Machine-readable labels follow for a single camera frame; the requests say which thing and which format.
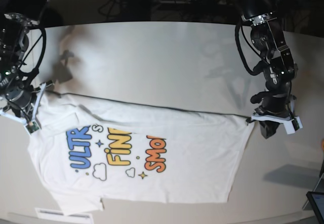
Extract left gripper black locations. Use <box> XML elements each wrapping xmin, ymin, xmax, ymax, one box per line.
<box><xmin>259</xmin><ymin>120</ymin><xmax>282</xmax><ymax>139</ymax></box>

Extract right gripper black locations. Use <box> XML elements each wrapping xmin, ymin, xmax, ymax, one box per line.
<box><xmin>5</xmin><ymin>87</ymin><xmax>34</xmax><ymax>119</ymax></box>

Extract white printed T-shirt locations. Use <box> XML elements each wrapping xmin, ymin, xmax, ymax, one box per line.
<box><xmin>28</xmin><ymin>95</ymin><xmax>254</xmax><ymax>215</ymax></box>

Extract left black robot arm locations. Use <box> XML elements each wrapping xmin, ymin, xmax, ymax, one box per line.
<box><xmin>234</xmin><ymin>0</ymin><xmax>302</xmax><ymax>139</ymax></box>

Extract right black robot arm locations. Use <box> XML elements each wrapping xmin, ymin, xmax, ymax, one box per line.
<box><xmin>1</xmin><ymin>0</ymin><xmax>49</xmax><ymax>122</ymax></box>

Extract white paper label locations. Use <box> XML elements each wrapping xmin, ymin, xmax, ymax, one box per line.
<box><xmin>34</xmin><ymin>207</ymin><xmax>95</xmax><ymax>223</ymax></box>

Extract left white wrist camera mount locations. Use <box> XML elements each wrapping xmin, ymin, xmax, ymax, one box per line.
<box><xmin>245</xmin><ymin>96</ymin><xmax>303</xmax><ymax>135</ymax></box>

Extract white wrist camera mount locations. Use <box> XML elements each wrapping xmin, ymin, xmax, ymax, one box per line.
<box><xmin>245</xmin><ymin>96</ymin><xmax>303</xmax><ymax>135</ymax></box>
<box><xmin>1</xmin><ymin>80</ymin><xmax>53</xmax><ymax>135</ymax></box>

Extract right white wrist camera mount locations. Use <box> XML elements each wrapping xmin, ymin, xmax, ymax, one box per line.
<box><xmin>1</xmin><ymin>80</ymin><xmax>53</xmax><ymax>135</ymax></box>

